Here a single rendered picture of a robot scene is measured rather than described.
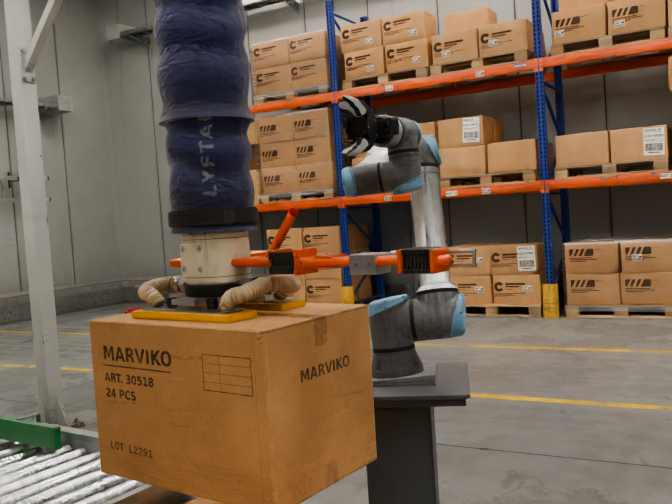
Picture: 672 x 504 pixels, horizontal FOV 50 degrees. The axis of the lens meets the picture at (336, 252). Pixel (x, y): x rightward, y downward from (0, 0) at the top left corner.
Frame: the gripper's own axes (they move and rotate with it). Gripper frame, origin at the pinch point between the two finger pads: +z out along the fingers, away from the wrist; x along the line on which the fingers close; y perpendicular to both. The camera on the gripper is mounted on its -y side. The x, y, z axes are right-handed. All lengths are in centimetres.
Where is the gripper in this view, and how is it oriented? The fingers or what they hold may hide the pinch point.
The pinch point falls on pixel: (346, 125)
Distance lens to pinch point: 188.4
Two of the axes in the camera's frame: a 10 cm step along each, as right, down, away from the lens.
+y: -8.2, 0.3, 5.7
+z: -5.7, 0.8, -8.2
